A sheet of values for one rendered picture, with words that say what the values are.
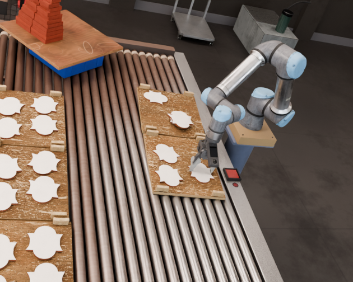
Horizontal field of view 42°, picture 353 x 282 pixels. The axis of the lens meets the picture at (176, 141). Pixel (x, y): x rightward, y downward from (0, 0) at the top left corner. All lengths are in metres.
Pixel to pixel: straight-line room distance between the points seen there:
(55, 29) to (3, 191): 1.09
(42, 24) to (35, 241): 1.31
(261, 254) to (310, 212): 1.90
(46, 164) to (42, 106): 0.42
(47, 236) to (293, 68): 1.31
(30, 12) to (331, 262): 2.63
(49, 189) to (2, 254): 0.35
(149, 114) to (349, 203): 2.30
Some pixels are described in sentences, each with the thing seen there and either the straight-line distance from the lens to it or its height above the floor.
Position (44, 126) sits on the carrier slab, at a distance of 2.22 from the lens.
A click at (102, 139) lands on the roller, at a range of 2.25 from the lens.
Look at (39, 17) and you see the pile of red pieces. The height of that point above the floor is 1.17.
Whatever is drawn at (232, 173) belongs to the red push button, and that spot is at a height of 0.93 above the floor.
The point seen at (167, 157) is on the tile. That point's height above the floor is 0.94.
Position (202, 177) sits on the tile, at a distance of 2.18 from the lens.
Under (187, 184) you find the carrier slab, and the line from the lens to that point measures 2.13.
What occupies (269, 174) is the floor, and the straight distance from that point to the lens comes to 4.03.
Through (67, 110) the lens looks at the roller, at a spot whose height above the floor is 0.92.
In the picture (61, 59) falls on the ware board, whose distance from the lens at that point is 2.56.
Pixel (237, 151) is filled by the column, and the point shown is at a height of 0.75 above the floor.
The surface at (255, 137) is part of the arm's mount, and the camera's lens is 2.64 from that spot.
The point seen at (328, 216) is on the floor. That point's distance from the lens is 3.97.
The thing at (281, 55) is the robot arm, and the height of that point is 1.49.
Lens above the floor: 2.33
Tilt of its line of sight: 36 degrees down
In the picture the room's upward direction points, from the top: 20 degrees clockwise
